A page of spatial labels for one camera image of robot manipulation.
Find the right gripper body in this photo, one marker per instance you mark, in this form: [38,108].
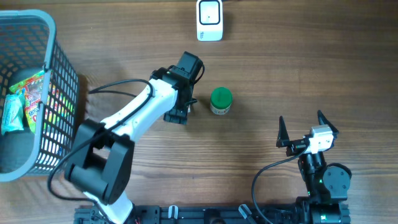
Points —
[296,150]

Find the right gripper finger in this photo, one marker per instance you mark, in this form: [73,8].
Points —
[283,139]
[323,121]

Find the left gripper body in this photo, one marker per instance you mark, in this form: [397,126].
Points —
[181,111]

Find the green lid jar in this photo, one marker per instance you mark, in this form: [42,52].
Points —
[221,100]

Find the Haribo gummy candy bag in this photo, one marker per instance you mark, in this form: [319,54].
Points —
[31,89]

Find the teal tissue packet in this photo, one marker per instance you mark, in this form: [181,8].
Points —
[12,118]

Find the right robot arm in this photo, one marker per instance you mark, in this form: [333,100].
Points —
[327,184]

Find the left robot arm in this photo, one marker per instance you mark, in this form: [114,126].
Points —
[101,158]

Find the white barcode scanner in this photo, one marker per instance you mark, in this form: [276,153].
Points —
[209,17]

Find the grey plastic mesh basket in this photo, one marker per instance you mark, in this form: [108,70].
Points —
[29,45]

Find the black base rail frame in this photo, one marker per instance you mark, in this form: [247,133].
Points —
[281,213]

